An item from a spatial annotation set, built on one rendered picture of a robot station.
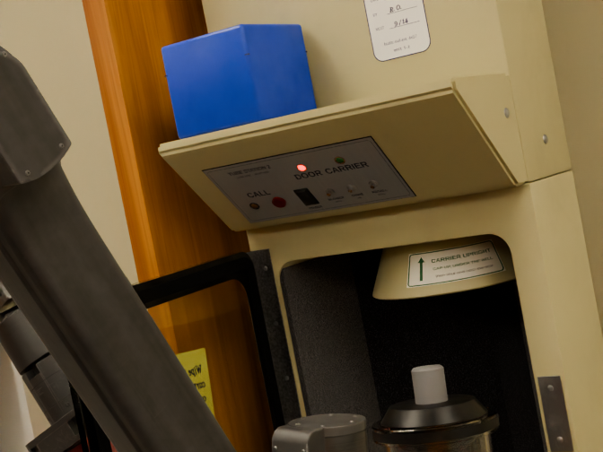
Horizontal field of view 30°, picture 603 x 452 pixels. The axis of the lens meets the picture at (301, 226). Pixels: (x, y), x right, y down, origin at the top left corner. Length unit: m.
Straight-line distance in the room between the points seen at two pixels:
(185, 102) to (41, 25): 0.92
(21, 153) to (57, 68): 1.35
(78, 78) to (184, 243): 0.78
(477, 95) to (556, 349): 0.25
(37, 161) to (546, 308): 0.56
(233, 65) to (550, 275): 0.34
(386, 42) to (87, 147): 0.93
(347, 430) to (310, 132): 0.30
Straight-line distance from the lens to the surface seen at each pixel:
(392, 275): 1.13
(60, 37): 1.94
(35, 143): 0.61
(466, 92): 0.93
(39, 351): 1.04
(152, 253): 1.15
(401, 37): 1.06
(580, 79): 1.45
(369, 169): 1.01
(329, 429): 0.80
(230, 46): 1.04
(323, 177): 1.04
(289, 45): 1.09
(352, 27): 1.09
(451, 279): 1.09
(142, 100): 1.17
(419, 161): 0.99
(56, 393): 1.04
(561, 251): 1.07
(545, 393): 1.05
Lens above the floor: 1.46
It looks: 3 degrees down
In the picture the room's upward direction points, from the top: 11 degrees counter-clockwise
